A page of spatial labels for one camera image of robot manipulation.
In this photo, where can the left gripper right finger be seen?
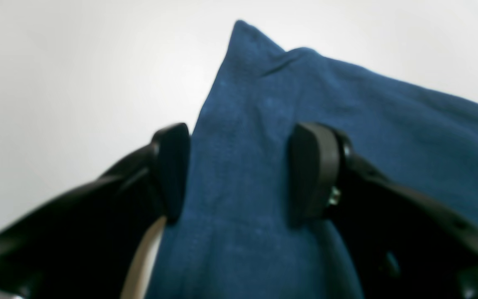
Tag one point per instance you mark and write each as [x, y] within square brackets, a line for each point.
[403, 244]

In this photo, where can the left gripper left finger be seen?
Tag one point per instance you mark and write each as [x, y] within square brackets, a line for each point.
[81, 244]

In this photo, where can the dark blue t-shirt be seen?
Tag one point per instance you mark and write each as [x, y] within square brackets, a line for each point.
[235, 239]

